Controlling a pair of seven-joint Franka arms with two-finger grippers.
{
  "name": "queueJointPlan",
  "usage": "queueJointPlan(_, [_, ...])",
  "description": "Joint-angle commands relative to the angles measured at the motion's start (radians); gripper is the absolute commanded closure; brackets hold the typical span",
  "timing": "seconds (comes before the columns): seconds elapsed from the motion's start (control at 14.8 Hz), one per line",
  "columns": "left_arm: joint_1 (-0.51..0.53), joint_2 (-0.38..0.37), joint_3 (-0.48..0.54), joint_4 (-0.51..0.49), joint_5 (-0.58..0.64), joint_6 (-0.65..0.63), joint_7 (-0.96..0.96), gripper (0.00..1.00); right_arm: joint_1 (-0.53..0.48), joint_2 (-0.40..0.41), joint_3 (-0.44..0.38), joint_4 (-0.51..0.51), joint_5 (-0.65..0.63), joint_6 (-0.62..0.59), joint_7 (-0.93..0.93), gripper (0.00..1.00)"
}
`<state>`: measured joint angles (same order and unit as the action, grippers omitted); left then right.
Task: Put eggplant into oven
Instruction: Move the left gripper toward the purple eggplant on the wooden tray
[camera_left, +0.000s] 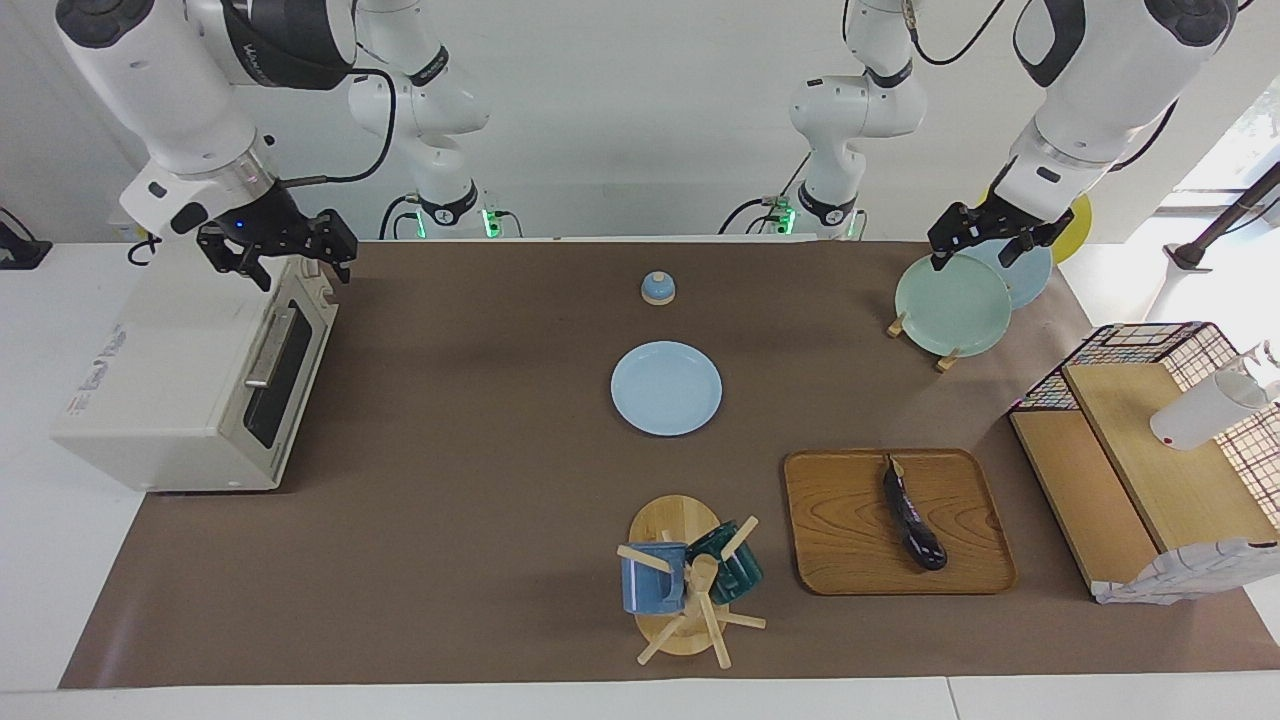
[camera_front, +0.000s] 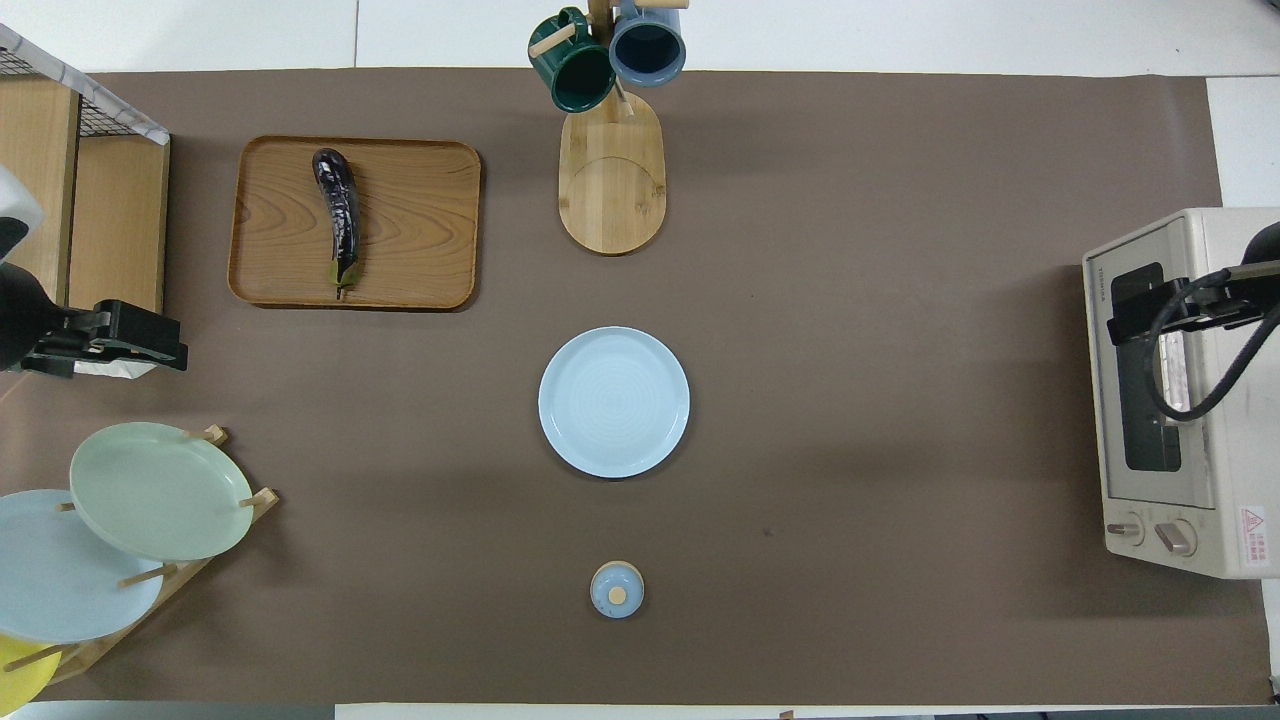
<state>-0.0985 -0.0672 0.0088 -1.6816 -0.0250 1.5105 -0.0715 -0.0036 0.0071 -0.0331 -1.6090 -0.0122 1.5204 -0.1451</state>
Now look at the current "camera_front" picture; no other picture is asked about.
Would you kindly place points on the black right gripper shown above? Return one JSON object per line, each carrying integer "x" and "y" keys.
{"x": 1190, "y": 300}

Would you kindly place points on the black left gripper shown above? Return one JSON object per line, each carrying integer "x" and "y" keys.
{"x": 140, "y": 335}

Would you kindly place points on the beige toaster oven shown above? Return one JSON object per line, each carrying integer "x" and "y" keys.
{"x": 1225, "y": 480}

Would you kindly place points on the dark purple eggplant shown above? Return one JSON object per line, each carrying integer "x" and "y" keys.
{"x": 338, "y": 200}

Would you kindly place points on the pale green plate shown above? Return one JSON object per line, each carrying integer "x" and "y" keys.
{"x": 160, "y": 490}

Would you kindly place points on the wooden plate rack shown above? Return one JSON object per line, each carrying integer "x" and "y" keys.
{"x": 262, "y": 498}

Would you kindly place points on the light blue racked plate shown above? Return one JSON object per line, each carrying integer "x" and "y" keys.
{"x": 60, "y": 570}

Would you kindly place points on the rectangular wooden tray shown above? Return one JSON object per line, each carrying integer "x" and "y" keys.
{"x": 420, "y": 230}

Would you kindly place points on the yellow plate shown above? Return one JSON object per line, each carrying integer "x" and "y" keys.
{"x": 20, "y": 680}

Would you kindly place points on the brown table mat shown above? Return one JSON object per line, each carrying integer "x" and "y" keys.
{"x": 800, "y": 300}

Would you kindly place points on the wooden mug tree stand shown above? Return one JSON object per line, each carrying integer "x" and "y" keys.
{"x": 612, "y": 190}

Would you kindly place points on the dark green mug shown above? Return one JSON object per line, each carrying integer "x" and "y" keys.
{"x": 585, "y": 80}

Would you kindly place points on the blue mug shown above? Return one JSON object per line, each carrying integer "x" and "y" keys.
{"x": 648, "y": 50}

